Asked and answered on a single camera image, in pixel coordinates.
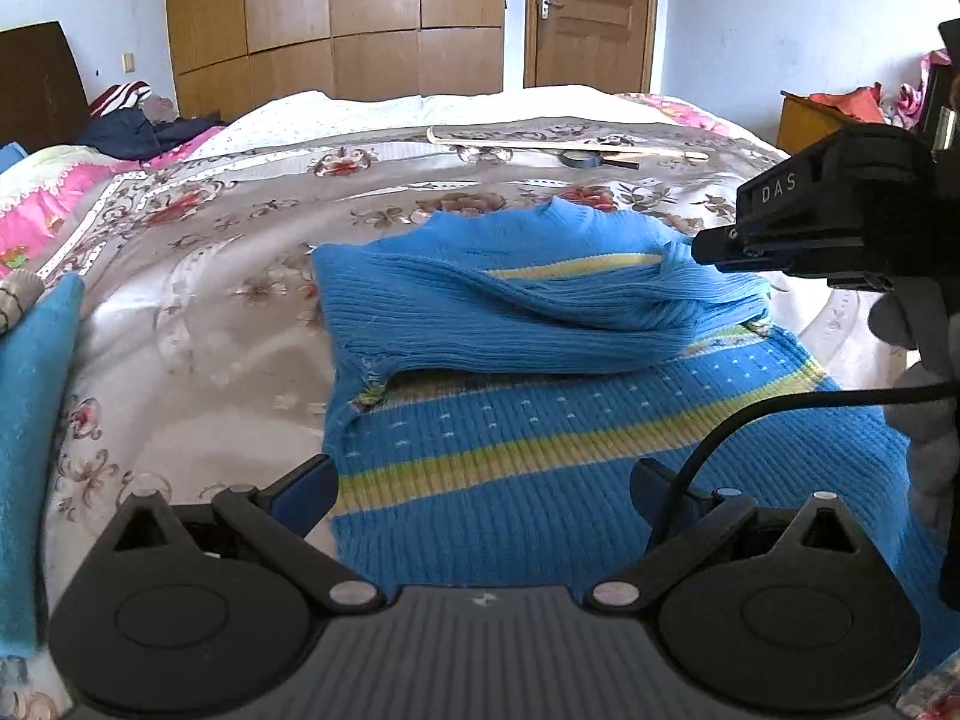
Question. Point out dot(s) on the floral bed blanket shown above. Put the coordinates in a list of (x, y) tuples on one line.
[(225, 300)]

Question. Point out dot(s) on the long wooden stick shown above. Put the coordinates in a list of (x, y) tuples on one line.
[(525, 148)]

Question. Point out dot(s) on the person's right hand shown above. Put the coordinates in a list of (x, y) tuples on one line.
[(904, 315)]

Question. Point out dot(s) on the pink patterned cloth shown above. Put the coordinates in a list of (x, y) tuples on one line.
[(911, 94)]

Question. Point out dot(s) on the navy cloth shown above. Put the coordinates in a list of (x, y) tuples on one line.
[(142, 136)]

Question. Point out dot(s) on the red white striped cloth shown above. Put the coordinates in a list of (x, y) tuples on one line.
[(120, 96)]

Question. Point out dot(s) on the pink floral bedsheet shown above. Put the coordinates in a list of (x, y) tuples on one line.
[(45, 202)]

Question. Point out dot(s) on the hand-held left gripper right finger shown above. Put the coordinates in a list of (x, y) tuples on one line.
[(651, 491)]

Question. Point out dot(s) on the black magnifying glass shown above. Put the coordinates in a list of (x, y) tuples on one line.
[(579, 158)]

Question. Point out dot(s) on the white dotted quilt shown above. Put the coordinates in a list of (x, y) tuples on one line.
[(360, 114)]

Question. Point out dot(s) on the dark wooden headboard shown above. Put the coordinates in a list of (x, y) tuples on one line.
[(41, 90)]

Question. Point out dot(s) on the wooden door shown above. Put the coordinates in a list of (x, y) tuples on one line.
[(589, 15)]

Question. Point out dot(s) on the wooden wardrobe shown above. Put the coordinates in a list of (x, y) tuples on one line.
[(330, 7)]

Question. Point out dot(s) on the blue striped knit sweater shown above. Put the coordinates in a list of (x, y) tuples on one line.
[(525, 300)]

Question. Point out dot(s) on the wooden cabinet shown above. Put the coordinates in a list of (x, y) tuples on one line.
[(806, 127)]

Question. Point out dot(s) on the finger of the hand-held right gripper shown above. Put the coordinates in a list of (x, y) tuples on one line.
[(757, 253)]

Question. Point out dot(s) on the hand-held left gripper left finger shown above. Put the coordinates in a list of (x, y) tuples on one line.
[(311, 491)]

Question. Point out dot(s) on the teal fleece cloth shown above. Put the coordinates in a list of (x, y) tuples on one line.
[(34, 427)]

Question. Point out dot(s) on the striped knit cloth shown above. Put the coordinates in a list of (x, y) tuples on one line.
[(16, 301)]

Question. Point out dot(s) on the blue pillow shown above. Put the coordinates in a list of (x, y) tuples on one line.
[(11, 154)]

